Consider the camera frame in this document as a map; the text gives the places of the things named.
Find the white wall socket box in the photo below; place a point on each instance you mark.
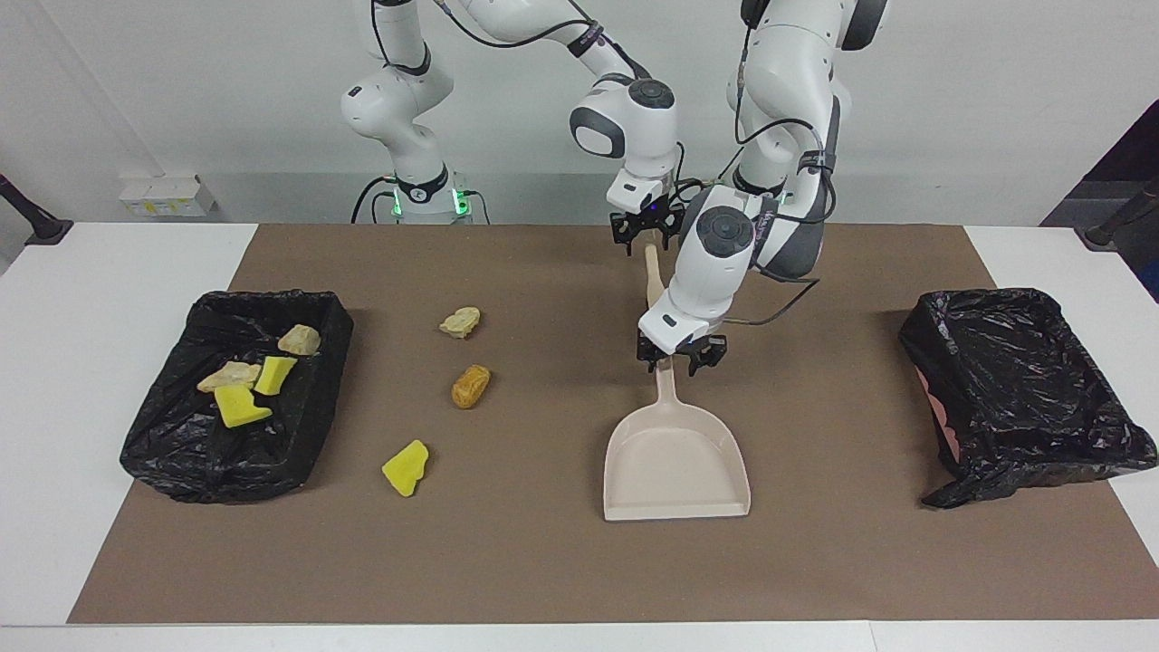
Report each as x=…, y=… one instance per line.
x=167, y=195

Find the striped croissant piece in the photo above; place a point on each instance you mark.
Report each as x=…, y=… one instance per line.
x=299, y=340

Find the large yellow sponge piece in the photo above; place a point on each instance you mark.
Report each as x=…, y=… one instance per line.
x=240, y=407

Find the pale bread chunk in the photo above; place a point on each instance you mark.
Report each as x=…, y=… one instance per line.
x=229, y=376
x=460, y=322

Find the black bag lined pink bin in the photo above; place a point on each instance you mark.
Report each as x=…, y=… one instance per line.
x=1023, y=389

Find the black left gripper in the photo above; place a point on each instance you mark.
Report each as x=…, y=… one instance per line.
x=677, y=352

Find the brown bread roll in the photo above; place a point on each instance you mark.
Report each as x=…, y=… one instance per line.
x=471, y=387

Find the brown table mat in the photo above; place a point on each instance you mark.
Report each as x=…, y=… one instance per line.
x=543, y=580

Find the beige hand brush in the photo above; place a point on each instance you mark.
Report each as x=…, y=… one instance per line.
x=654, y=281

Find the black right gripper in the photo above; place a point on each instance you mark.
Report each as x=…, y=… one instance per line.
x=652, y=215

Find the black stand leg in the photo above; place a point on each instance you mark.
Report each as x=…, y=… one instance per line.
x=32, y=217
x=1118, y=217

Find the beige plastic dustpan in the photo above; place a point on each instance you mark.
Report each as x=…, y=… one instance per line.
x=675, y=471

